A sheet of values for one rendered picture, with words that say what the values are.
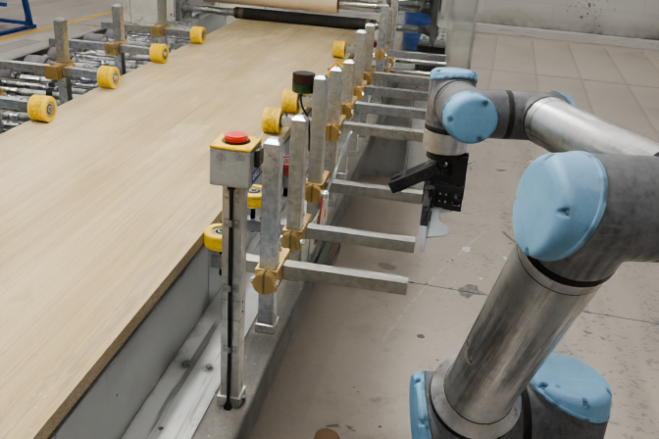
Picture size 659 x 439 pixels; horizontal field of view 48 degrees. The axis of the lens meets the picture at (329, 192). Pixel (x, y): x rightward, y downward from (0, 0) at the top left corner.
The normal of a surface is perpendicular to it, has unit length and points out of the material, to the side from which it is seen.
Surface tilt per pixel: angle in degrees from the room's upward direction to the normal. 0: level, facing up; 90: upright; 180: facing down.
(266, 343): 0
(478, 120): 90
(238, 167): 90
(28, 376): 0
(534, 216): 84
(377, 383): 0
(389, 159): 90
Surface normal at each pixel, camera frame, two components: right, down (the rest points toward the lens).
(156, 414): 0.07, -0.93
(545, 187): -0.98, -0.11
